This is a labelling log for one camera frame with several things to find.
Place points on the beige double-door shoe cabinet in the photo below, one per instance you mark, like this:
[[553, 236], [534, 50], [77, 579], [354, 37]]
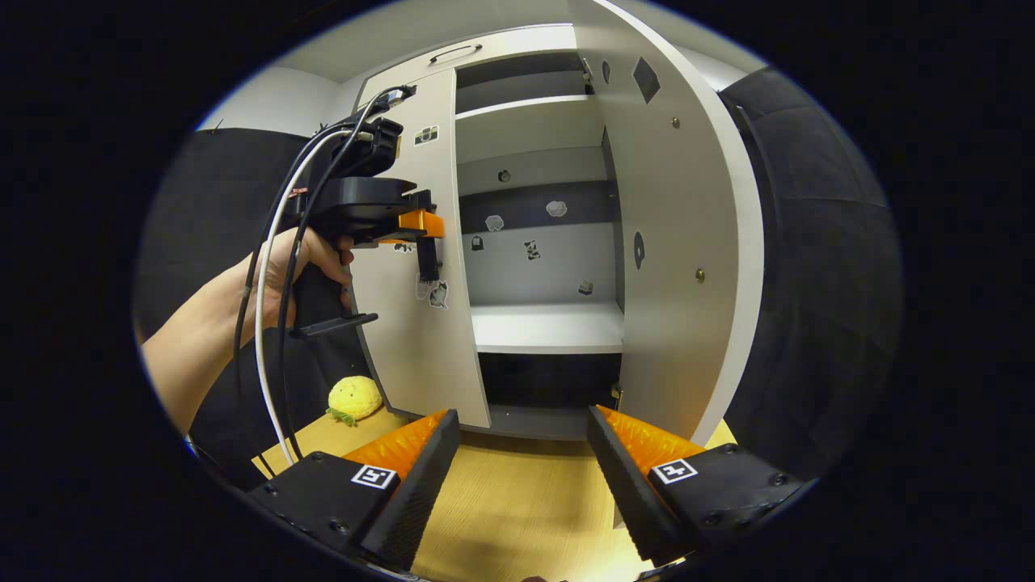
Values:
[[534, 267]]

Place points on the camera sticker shoe cabinet door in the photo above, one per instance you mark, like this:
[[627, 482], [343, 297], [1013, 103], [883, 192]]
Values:
[[420, 347]]

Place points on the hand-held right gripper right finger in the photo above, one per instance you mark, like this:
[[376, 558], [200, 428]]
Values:
[[627, 493]]

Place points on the white cabinet shelf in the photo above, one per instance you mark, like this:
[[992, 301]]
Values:
[[550, 327], [525, 107]]

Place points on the yellow plush toy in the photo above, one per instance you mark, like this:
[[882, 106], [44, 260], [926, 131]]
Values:
[[356, 400]]

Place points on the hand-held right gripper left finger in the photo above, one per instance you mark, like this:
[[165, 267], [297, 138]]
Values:
[[416, 493]]

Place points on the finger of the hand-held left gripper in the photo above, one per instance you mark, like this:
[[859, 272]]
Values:
[[420, 224]]

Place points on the headphone sticker shoe cabinet door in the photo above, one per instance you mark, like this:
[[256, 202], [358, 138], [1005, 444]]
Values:
[[687, 202]]

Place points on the black backdrop cloth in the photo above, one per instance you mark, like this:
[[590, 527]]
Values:
[[825, 283]]

